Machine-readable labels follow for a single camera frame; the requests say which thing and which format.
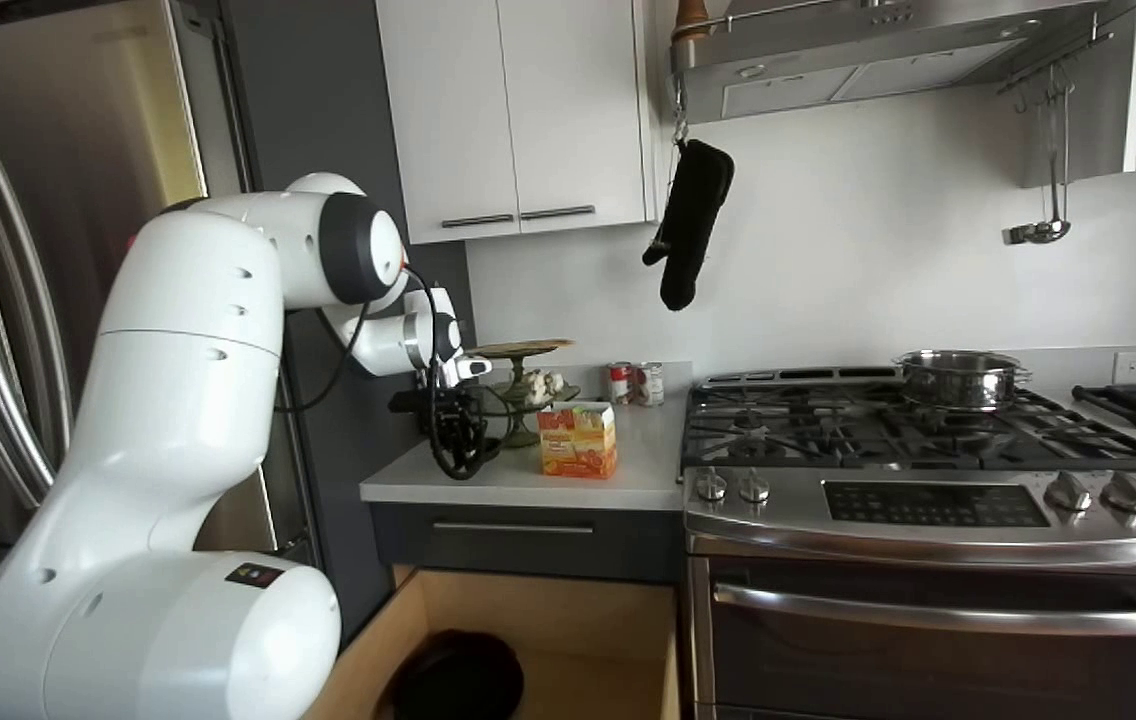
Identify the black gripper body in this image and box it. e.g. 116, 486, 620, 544
387, 375, 487, 451

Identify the green kitchen scale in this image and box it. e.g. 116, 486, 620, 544
467, 336, 585, 451

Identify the grey closed drawer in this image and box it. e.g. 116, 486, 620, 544
368, 498, 688, 588

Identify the open wooden drawer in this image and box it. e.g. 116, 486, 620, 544
304, 564, 683, 720

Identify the orange cardboard box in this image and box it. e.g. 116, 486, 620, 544
536, 394, 623, 484

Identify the large black cast-iron skillet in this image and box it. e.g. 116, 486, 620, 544
384, 629, 528, 720

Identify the white upper cabinet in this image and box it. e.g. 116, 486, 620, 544
374, 0, 659, 246

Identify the black oven mitt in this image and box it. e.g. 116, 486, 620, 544
639, 135, 739, 316

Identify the stainless steel refrigerator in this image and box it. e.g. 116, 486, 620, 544
0, 0, 321, 630

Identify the wooden pepper mill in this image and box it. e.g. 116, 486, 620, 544
667, 0, 717, 44

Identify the steel pot on burner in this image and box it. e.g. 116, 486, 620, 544
898, 347, 1024, 418

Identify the stainless steel gas range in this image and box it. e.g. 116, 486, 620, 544
678, 359, 1136, 720

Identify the stainless steel range hood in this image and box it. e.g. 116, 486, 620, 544
664, 0, 1136, 129

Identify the hanging steel ladle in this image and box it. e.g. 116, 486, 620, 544
1004, 82, 1081, 246

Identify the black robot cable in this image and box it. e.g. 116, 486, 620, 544
276, 262, 508, 484

